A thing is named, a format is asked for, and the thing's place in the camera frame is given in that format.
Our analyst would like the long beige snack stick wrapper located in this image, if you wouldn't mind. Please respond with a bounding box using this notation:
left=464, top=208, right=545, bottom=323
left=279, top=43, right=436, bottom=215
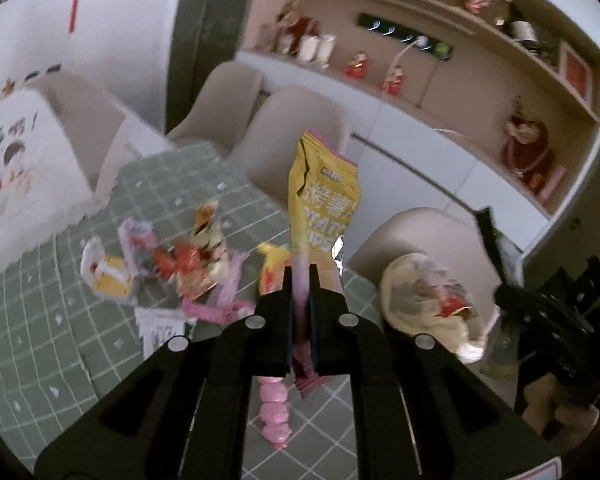
left=175, top=198, right=230, bottom=300

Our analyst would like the large red doll decoration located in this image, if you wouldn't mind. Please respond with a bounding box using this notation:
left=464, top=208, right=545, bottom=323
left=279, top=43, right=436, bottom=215
left=502, top=99, right=555, bottom=195

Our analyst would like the red framed picture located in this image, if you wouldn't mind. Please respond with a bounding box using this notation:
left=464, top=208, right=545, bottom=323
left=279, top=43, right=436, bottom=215
left=558, top=39, right=594, bottom=105

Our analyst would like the wine bottle on shelf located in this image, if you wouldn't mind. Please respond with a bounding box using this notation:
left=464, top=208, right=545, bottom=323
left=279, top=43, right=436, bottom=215
left=495, top=0, right=540, bottom=52

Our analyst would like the white yellow paper box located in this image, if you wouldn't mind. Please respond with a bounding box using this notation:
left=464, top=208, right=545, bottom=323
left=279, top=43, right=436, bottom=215
left=80, top=236, right=138, bottom=304

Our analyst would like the beige chair near bin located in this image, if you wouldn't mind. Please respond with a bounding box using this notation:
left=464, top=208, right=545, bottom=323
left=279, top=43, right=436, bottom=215
left=347, top=208, right=501, bottom=333

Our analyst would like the white charging cable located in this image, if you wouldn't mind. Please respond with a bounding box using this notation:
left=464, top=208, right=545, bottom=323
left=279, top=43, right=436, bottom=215
left=349, top=36, right=477, bottom=162

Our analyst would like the black power strip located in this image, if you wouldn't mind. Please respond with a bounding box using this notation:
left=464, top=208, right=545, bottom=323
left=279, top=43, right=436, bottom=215
left=356, top=13, right=454, bottom=61

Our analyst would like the beige chair far left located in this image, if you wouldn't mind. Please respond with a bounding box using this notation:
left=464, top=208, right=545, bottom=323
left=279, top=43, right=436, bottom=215
left=166, top=61, right=263, bottom=156

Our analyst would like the yellow snack wrapper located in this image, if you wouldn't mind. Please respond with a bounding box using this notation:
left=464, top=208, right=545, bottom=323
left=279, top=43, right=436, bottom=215
left=257, top=243, right=291, bottom=296

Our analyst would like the white cup pair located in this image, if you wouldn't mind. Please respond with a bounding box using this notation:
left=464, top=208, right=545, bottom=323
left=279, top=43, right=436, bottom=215
left=297, top=34, right=336, bottom=68

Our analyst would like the red doll figurine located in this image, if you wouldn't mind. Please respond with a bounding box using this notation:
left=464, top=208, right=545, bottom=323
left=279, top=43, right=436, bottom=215
left=346, top=51, right=368, bottom=80
left=381, top=65, right=404, bottom=96

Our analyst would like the yellow potato chips bag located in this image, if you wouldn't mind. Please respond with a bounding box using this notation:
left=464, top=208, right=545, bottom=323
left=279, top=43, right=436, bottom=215
left=286, top=128, right=362, bottom=401

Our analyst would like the green white milk carton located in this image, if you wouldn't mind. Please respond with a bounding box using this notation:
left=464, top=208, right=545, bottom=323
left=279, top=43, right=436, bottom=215
left=134, top=307, right=197, bottom=360

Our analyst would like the beige chair behind cover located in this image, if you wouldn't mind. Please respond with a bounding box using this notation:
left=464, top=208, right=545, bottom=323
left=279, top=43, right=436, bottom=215
left=31, top=70, right=131, bottom=201

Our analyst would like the pink candy wrapper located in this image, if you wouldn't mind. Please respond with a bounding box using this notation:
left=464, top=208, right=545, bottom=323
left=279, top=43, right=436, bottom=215
left=181, top=252, right=256, bottom=326

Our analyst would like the red doll figurine right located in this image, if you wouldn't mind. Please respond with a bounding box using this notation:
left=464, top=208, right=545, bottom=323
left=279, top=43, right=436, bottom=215
left=381, top=65, right=404, bottom=96

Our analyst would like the red doll figurine left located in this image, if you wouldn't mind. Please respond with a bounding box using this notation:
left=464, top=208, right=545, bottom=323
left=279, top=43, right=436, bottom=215
left=346, top=51, right=368, bottom=80

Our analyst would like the pink caterpillar toy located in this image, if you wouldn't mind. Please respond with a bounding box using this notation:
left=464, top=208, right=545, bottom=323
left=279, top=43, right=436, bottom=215
left=258, top=377, right=291, bottom=450

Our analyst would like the beige chair middle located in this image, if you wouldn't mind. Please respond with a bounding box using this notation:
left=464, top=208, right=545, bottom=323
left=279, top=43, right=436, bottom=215
left=227, top=86, right=350, bottom=208

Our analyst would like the red snack wrapper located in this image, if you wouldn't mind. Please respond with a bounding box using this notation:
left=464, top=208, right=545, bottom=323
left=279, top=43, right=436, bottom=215
left=151, top=240, right=210, bottom=282

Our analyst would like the green checkered tablecloth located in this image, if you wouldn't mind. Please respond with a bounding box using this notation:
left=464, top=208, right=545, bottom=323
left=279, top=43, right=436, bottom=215
left=0, top=143, right=358, bottom=479

